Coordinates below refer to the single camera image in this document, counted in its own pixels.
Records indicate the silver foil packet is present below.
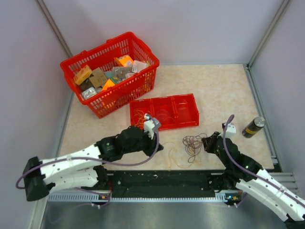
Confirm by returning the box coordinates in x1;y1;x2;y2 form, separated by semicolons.
81;87;97;100

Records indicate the white pink wrapped packet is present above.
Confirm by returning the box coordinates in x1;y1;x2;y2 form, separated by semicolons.
132;60;149;73

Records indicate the red left storage bin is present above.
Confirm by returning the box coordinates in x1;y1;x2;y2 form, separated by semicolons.
130;99;153;129

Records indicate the red plastic shopping basket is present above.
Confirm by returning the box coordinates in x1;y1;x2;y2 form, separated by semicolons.
60;31;160;119

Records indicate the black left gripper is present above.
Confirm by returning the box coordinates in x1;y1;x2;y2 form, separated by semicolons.
123;128;163;157

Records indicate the yellow green box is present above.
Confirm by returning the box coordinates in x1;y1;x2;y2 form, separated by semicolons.
102;77;120;91

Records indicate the red storage bin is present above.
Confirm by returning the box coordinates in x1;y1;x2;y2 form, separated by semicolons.
130;99;153;129
151;97;177;130
173;94;199;128

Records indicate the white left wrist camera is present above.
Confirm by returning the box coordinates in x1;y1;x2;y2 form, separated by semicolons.
143;113;161;140

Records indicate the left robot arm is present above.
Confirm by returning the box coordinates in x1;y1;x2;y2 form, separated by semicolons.
21;126;163;202

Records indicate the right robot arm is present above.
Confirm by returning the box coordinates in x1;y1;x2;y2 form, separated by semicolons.
201;132;305;229

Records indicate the grey foil pouch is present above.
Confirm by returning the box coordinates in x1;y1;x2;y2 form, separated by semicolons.
112;66;132;80

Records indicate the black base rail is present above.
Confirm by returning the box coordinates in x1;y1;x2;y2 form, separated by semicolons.
81;169;246;198

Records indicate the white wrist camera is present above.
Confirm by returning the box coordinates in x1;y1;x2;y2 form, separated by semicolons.
143;113;161;140
220;122;236;138

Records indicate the red middle storage bin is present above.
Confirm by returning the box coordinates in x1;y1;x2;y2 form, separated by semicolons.
151;97;177;130

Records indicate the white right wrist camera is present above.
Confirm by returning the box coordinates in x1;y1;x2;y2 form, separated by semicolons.
220;122;236;138

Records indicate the orange cable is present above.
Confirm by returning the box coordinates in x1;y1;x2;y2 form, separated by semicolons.
132;109;146;128

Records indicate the yellow orange snack box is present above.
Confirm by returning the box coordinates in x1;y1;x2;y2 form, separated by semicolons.
73;65;92;85

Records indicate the red right storage bin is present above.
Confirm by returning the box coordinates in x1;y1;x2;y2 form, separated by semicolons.
173;94;199;128

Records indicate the black yellow can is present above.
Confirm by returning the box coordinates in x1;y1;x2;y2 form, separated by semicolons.
242;116;265;138

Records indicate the orange hanging-tab box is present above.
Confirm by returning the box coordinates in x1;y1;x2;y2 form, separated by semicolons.
114;55;134;67

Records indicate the brown cardboard package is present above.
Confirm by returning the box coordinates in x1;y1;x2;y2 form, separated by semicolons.
89;67;108;88

